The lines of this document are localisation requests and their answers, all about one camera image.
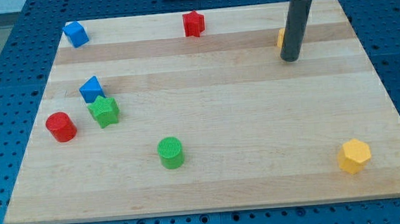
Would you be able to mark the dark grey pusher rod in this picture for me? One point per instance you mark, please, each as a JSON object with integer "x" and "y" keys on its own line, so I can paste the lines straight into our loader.
{"x": 298, "y": 13}

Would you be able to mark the red star block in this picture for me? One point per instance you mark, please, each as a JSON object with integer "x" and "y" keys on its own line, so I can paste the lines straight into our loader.
{"x": 193, "y": 23}

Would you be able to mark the yellow heart block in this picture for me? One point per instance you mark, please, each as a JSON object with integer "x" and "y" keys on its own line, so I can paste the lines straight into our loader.
{"x": 280, "y": 37}

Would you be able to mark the green star block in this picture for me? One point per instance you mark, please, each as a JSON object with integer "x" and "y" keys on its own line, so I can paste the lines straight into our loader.
{"x": 104, "y": 111}

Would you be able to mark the wooden board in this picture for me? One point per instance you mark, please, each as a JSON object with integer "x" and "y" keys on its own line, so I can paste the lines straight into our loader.
{"x": 256, "y": 131}

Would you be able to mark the yellow hexagon block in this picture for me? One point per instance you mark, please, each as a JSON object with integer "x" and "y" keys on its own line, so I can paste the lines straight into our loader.
{"x": 353, "y": 156}

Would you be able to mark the green cylinder block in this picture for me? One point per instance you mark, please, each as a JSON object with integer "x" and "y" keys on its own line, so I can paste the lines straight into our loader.
{"x": 170, "y": 152}

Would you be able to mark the blue triangle block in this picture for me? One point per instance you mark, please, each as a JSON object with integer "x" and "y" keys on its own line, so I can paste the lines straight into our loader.
{"x": 91, "y": 90}

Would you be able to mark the blue cube block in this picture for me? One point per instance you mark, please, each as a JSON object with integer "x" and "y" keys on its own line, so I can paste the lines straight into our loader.
{"x": 76, "y": 34}

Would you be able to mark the red cylinder block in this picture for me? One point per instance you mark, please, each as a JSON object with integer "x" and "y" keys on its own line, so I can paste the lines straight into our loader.
{"x": 61, "y": 127}

